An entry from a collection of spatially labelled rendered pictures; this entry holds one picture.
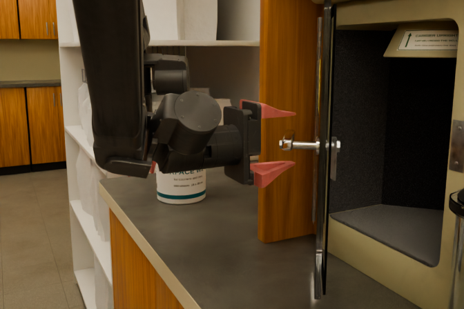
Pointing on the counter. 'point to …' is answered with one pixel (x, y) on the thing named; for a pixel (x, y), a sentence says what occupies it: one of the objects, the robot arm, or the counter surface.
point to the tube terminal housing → (379, 265)
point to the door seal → (329, 150)
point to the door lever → (287, 143)
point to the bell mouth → (424, 40)
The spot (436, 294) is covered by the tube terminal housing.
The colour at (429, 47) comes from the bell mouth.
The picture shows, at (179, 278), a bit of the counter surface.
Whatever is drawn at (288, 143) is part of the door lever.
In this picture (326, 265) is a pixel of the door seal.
